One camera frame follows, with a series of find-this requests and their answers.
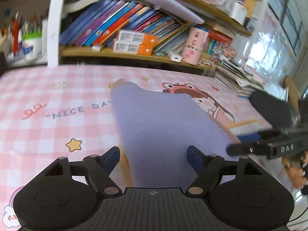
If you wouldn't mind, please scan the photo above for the lavender cloth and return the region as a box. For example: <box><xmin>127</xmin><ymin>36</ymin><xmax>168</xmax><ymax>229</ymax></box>
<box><xmin>110</xmin><ymin>82</ymin><xmax>238</xmax><ymax>189</ymax></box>

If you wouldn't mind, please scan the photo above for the black storage pouch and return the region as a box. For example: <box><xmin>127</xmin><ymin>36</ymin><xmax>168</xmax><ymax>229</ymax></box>
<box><xmin>249</xmin><ymin>90</ymin><xmax>298</xmax><ymax>129</ymax></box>

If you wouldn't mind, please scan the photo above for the stack of magazines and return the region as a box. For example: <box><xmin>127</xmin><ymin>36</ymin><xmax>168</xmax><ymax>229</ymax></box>
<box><xmin>215</xmin><ymin>56</ymin><xmax>267</xmax><ymax>98</ymax></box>

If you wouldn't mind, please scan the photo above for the pink cartoon desk mat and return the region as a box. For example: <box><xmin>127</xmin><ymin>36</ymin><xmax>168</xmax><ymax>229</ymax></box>
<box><xmin>1</xmin><ymin>65</ymin><xmax>270</xmax><ymax>230</ymax></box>

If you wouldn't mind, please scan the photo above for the white usb charger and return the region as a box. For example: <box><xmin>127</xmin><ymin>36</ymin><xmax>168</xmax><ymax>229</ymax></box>
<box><xmin>168</xmin><ymin>52</ymin><xmax>182</xmax><ymax>63</ymax></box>

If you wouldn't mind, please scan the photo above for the lower orange white box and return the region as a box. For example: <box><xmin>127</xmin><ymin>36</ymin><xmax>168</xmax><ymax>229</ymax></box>
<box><xmin>113</xmin><ymin>41</ymin><xmax>154</xmax><ymax>56</ymax></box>

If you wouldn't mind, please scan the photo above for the orange white box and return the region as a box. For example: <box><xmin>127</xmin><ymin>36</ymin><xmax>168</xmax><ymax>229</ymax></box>
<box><xmin>113</xmin><ymin>41</ymin><xmax>154</xmax><ymax>56</ymax></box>
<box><xmin>116</xmin><ymin>30</ymin><xmax>158</xmax><ymax>46</ymax></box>

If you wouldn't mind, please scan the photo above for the red books stack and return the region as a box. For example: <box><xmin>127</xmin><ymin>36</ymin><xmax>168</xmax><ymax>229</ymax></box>
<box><xmin>204</xmin><ymin>27</ymin><xmax>238</xmax><ymax>61</ymax></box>

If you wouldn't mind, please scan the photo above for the pink sticker tumbler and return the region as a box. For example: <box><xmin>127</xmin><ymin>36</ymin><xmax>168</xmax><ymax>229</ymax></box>
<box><xmin>182</xmin><ymin>27</ymin><xmax>209</xmax><ymax>65</ymax></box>

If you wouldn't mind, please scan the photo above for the upper orange white box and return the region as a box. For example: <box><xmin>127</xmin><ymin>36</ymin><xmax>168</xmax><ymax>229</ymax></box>
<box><xmin>116</xmin><ymin>30</ymin><xmax>158</xmax><ymax>46</ymax></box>

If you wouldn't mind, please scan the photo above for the white pen holder box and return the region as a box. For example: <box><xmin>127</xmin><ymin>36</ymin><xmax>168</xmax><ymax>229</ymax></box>
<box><xmin>228</xmin><ymin>2</ymin><xmax>247</xmax><ymax>25</ymax></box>

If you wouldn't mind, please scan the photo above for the white wooden bookshelf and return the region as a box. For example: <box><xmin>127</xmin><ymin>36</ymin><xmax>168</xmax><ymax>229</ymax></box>
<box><xmin>0</xmin><ymin>0</ymin><xmax>265</xmax><ymax>76</ymax></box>

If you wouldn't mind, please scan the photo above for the row of leaning books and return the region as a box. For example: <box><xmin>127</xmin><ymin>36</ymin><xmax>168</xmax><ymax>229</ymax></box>
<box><xmin>59</xmin><ymin>0</ymin><xmax>188</xmax><ymax>47</ymax></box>

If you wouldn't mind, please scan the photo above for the white green lid jar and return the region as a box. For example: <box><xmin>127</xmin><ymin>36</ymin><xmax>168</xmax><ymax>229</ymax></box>
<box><xmin>10</xmin><ymin>30</ymin><xmax>42</xmax><ymax>65</ymax></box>

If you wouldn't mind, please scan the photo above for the white long desk lamp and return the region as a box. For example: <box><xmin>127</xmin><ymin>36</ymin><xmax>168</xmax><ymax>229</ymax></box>
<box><xmin>141</xmin><ymin>0</ymin><xmax>205</xmax><ymax>24</ymax></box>

